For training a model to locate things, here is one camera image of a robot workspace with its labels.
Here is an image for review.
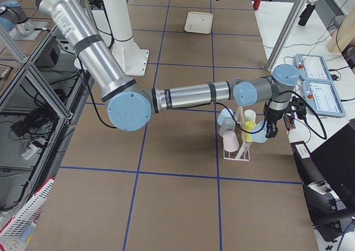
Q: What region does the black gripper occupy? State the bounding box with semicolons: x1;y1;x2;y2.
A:
263;101;287;139

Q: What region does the yellow plastic cup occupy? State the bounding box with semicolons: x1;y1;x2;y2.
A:
243;120;256;142

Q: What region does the pale green plastic cup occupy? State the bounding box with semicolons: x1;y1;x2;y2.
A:
244;110;256;122

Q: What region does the grey plastic cup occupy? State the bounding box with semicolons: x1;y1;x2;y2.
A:
219;118;235;137

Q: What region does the pink plastic cup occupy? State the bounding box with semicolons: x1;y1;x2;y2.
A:
222;130;240;152

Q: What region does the light blue plastic cup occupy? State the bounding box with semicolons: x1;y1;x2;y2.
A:
217;108;233;126

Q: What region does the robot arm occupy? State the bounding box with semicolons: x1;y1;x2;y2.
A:
35;0;299;139

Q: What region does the cream plastic tray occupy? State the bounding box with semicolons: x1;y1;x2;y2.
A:
184;11;213;34

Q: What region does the lower teach pendant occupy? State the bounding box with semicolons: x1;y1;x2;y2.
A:
302;80;346;117

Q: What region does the teach pendant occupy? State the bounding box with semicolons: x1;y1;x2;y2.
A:
302;80;346;117
295;54;332;82

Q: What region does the upper teach pendant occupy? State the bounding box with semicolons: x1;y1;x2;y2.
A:
295;54;332;82

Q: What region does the white plastic basket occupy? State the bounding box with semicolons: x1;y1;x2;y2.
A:
1;177;54;250

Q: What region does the white wire cup rack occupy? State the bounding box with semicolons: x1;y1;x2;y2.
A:
222;107;252;161

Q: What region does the aluminium frame post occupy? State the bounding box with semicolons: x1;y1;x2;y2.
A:
265;0;307;71

